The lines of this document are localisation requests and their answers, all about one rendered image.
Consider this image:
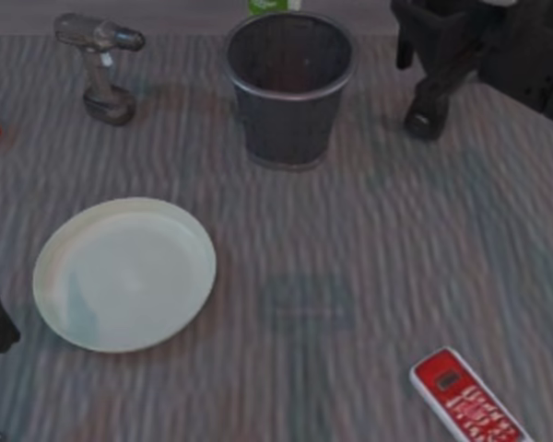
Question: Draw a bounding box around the black mesh cup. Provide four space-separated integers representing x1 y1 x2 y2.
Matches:
224 12 355 170

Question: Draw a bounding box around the green and white box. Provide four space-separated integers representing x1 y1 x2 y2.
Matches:
247 0 302 16

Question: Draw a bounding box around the red and white remote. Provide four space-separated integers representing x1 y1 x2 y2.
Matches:
408 346 535 442

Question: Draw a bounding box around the grey toy power drill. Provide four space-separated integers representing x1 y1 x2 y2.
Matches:
53 13 147 127

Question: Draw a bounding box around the white round plate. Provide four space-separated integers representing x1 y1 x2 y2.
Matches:
31 197 218 355

